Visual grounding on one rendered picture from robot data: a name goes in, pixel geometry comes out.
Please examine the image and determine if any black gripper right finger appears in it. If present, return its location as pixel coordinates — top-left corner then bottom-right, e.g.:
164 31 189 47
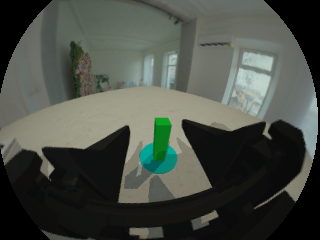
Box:
181 120 265 187

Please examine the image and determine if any cyan circle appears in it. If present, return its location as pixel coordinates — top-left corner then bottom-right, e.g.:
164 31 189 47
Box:
140 143 177 173

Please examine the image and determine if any green rectangular post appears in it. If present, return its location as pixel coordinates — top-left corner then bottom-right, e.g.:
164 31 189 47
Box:
153 119 171 161

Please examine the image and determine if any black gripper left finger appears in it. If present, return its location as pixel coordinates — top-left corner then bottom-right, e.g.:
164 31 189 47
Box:
41 125 131 203

